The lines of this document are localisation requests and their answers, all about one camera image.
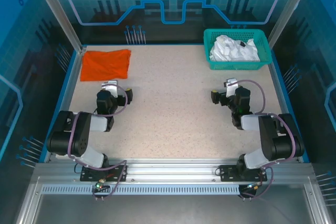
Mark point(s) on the orange folded t-shirt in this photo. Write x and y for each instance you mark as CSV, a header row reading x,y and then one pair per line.
x,y
105,65

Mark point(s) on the blue table rim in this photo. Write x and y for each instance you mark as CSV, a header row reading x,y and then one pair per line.
x,y
59,108
284,87

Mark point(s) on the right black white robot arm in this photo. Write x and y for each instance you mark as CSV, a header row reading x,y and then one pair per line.
x,y
273,140

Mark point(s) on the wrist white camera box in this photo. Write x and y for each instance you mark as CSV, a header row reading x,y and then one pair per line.
x,y
231,86
110,85

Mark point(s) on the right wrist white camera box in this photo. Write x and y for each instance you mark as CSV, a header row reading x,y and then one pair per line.
x,y
231,86

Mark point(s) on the teal plastic basket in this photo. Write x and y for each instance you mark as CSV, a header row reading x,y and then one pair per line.
x,y
262,43

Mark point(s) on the right aluminium frame post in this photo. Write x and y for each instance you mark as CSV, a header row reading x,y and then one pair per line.
x,y
288,9

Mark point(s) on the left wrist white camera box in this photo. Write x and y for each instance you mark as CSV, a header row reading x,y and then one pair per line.
x,y
110,85

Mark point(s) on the left aluminium frame post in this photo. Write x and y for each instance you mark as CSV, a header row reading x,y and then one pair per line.
x,y
60,11

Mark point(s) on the aluminium frame post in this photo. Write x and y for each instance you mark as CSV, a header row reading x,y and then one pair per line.
x,y
60,11
288,9

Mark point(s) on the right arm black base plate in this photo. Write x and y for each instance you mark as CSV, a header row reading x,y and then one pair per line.
x,y
228,174

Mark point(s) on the aluminium mounting rail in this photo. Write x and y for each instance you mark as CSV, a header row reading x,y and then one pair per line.
x,y
170,170

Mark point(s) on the white t-shirt with black print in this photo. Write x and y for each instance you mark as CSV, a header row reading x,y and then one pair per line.
x,y
231,49

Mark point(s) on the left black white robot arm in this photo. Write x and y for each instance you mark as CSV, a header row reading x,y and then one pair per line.
x,y
78,134

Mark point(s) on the right blue table rim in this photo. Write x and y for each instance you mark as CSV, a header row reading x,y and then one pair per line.
x,y
284,87

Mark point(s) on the left blue table rim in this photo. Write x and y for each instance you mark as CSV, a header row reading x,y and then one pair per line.
x,y
59,108

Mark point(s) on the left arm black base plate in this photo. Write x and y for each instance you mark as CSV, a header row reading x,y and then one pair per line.
x,y
89,174

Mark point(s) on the grey metal front panel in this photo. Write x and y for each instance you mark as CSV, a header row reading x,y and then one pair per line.
x,y
168,211

